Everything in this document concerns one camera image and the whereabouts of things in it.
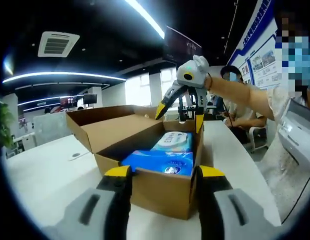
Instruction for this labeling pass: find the white office chair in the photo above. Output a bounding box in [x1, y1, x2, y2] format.
[248, 126, 268, 151]

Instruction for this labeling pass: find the person's dotted white shirt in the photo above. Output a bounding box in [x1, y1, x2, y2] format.
[257, 86, 310, 223]

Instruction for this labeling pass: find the brown cardboard shoe box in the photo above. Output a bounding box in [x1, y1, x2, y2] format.
[66, 104, 205, 221]

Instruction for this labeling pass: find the dark monitor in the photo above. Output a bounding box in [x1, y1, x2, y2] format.
[84, 93, 98, 105]

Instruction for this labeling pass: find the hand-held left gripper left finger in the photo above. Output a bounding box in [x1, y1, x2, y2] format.
[44, 165, 133, 240]

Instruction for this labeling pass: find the green plant in white pot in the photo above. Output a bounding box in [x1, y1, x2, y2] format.
[0, 99, 17, 151]

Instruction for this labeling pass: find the monitor with red picture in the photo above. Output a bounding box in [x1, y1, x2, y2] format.
[60, 96, 78, 110]

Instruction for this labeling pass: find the long straight ceiling light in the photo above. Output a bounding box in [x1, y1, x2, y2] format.
[2, 71, 127, 85]

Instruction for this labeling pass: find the blue soft tissue pack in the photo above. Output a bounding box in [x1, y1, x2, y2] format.
[121, 149, 195, 176]

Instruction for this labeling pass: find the ceiling air conditioner unit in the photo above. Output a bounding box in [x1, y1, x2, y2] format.
[38, 31, 80, 58]

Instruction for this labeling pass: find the dark hanging ceiling screen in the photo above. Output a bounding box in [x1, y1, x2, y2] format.
[165, 24, 203, 63]

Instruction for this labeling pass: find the blue white wall poster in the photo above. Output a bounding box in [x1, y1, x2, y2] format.
[226, 0, 283, 91]

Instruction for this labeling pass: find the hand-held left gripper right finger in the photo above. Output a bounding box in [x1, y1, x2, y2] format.
[196, 165, 280, 240]

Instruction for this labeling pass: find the light blue wet wipes pack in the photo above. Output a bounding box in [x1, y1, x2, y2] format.
[151, 131, 195, 154]

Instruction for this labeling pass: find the white chest-worn device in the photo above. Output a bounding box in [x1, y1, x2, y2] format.
[277, 97, 310, 173]

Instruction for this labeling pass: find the long curved ceiling light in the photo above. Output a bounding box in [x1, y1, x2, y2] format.
[124, 0, 165, 40]

